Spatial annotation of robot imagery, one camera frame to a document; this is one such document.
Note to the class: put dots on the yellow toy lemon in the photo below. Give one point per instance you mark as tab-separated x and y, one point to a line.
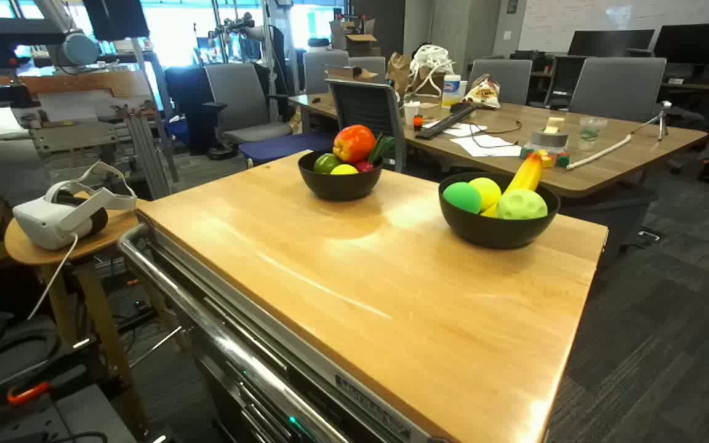
346	171

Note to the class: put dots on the red toy radish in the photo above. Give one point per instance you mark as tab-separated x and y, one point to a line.
377	155

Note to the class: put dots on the green toy pear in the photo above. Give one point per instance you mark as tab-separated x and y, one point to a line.
327	163

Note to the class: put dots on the green toy ball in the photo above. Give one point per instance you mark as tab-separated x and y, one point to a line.
465	195

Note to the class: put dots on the yellow toy ball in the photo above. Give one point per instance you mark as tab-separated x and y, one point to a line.
488	193

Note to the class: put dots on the light green toy cabbage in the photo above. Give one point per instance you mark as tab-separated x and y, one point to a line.
522	205

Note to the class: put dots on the yellow toy banana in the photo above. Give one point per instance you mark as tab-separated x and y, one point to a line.
525	177

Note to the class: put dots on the black bowl left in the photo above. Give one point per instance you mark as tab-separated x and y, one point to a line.
337	188

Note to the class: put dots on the black bowl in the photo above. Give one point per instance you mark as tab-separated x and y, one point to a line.
337	188
493	232

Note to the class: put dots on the black mesh chair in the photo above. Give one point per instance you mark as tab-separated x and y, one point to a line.
375	105

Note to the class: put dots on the wooden office table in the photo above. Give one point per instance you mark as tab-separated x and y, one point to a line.
586	153

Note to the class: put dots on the black bowl right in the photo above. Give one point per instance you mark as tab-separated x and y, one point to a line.
493	232

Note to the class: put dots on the white paper sheets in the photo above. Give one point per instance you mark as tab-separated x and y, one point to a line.
479	143

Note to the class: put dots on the black keyboard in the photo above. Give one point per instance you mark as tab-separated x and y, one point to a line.
456	114

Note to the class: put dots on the grey office chair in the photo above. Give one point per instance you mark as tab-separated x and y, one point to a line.
242	105

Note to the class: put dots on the white VR headset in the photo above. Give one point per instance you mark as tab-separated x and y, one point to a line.
73	210

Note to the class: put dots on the round wooden stool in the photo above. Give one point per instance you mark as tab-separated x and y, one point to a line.
53	268

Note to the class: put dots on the grey chair right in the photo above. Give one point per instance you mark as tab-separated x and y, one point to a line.
618	86

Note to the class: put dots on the orange clamp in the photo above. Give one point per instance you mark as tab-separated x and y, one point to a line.
29	393

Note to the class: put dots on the metal cart handle bar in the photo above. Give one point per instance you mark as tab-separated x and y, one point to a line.
247	382

